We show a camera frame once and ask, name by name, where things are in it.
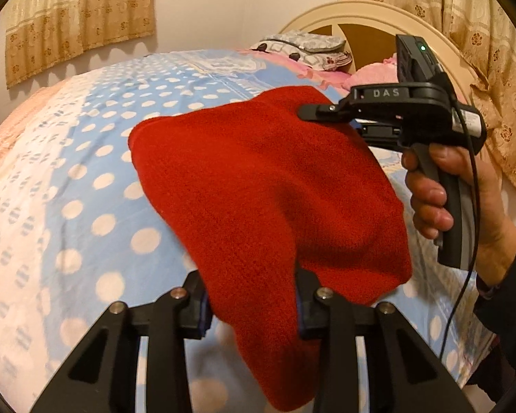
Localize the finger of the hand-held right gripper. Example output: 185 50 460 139
352 121 402 139
298 94 354 122

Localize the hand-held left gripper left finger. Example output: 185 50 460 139
30 270 212 413

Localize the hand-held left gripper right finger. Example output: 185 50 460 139
296 262 478 413

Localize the red knit garment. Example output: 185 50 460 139
128 86 413 412

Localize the person's right forearm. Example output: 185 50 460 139
469 226 516 396

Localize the person's right hand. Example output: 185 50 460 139
402 142 516 287

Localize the pink ruffled pillow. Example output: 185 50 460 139
350 52 401 87

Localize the grey patterned pillow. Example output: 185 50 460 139
249 30 353 72

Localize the beige floral curtain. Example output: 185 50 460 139
4 0 158 90
337 0 516 201

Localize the cream wooden headboard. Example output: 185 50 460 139
279 0 482 108

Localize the blue polka-dot bed sheet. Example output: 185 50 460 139
0 47 499 413

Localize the black cable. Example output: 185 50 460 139
439 103 481 360

